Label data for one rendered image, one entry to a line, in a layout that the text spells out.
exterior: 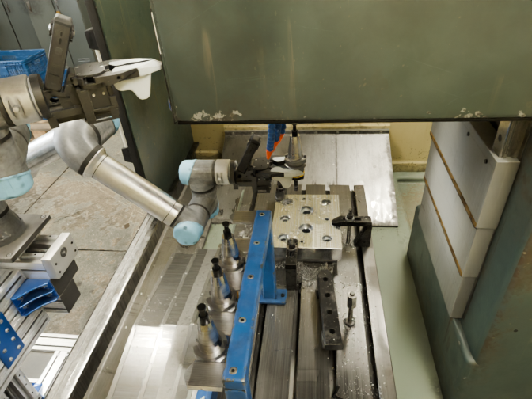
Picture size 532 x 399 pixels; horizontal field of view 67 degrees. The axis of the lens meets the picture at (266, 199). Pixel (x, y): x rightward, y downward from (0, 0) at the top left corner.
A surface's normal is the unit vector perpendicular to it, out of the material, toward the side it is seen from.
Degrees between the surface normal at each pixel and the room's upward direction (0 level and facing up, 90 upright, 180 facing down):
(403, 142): 90
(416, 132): 90
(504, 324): 90
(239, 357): 0
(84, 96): 90
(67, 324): 0
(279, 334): 0
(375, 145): 24
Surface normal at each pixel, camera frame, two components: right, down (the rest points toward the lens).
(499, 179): -0.11, 0.59
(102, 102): 0.40, 0.51
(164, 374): -0.08, -0.72
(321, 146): -0.11, -0.50
